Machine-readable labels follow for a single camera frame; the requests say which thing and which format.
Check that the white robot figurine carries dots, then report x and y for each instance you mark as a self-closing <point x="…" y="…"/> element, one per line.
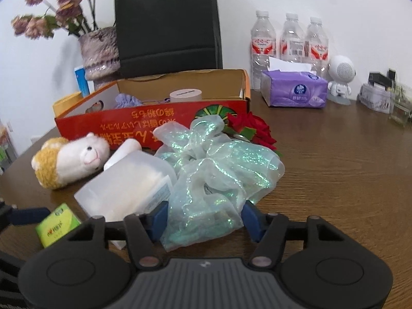
<point x="341" y="70"/>

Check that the mottled purple ceramic vase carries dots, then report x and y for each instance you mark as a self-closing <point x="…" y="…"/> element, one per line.
<point x="99" y="54"/>

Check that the iridescent organza bag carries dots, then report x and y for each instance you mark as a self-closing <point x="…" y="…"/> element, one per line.
<point x="219" y="173"/>

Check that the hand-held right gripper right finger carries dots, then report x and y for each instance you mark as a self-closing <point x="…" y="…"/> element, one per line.
<point x="251" y="222"/>

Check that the black power adapter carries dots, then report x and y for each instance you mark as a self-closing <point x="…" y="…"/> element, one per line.
<point x="381" y="78"/>

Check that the dried pink rose bouquet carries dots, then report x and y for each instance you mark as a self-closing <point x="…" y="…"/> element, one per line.
<point x="64" y="9"/>

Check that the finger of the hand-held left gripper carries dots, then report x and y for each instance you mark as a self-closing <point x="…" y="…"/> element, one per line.
<point x="29" y="216"/>

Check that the blue and white tube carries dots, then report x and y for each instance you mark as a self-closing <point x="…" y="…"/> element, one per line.
<point x="82" y="82"/>

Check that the yellow mug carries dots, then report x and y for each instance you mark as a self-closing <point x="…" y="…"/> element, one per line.
<point x="69" y="101"/>

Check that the clear drinking glass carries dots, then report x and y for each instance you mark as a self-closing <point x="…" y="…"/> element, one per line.
<point x="400" y="109"/>

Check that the clear pack of cotton pads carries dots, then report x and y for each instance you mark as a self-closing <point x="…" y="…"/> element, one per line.
<point x="128" y="183"/>

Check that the red artificial rose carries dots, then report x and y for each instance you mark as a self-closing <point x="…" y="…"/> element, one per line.
<point x="257" y="132"/>

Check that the pink round jar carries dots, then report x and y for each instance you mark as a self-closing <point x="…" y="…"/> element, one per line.
<point x="186" y="95"/>

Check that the clear display shelf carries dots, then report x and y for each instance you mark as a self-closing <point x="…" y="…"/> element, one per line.
<point x="4" y="148"/>

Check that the red cardboard box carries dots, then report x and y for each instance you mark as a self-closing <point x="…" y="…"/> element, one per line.
<point x="144" y="128"/>

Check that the clear water bottle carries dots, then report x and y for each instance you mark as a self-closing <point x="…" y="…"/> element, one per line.
<point x="317" y="48"/>
<point x="263" y="48"/>
<point x="292" y="41"/>

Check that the purple tissue box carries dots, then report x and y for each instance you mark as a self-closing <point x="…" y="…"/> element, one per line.
<point x="289" y="91"/>

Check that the white spray bottle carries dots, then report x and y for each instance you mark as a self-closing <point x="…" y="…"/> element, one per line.
<point x="124" y="149"/>

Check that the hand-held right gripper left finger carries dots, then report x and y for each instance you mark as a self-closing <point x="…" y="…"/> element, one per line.
<point x="157" y="222"/>

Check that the clear plastic box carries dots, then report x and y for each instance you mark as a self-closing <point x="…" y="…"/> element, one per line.
<point x="375" y="99"/>

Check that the green tissue pack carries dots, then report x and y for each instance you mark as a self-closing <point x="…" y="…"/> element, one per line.
<point x="58" y="228"/>

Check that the black paper bag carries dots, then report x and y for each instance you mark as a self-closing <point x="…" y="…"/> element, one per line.
<point x="167" y="22"/>

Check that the white and yellow plush alpaca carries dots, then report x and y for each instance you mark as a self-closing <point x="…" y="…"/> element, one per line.
<point x="74" y="154"/>

